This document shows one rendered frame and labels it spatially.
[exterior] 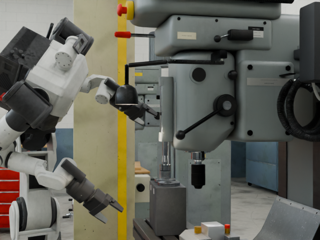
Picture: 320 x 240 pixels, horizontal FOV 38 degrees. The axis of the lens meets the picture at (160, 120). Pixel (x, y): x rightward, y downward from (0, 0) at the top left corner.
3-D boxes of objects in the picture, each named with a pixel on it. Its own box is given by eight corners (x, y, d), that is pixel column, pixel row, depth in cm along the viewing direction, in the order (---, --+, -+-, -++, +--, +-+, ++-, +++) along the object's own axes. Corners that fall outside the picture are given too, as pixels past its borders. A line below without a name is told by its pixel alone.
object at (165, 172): (172, 178, 197) (172, 165, 197) (168, 180, 193) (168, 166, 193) (162, 178, 199) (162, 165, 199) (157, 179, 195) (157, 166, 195)
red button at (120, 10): (117, 15, 146) (117, 2, 146) (116, 17, 150) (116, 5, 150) (128, 15, 146) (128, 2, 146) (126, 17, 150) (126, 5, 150)
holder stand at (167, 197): (155, 236, 179) (155, 184, 179) (149, 223, 201) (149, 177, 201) (186, 235, 181) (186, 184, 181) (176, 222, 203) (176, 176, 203)
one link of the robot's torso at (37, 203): (10, 230, 199) (7, 122, 204) (50, 225, 208) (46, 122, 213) (19, 234, 186) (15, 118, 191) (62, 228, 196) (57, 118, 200)
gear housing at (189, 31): (170, 46, 139) (170, 13, 139) (153, 56, 163) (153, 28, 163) (274, 50, 147) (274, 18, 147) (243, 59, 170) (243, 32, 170)
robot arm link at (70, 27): (46, 46, 192) (63, 29, 182) (54, 33, 197) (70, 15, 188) (70, 63, 196) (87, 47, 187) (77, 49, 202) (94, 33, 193)
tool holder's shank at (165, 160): (170, 163, 197) (170, 137, 197) (167, 164, 194) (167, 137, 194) (163, 163, 198) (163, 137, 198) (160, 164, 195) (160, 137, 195)
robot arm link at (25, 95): (-6, 114, 159) (14, 93, 152) (7, 100, 166) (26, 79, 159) (20, 136, 162) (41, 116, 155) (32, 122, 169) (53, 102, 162)
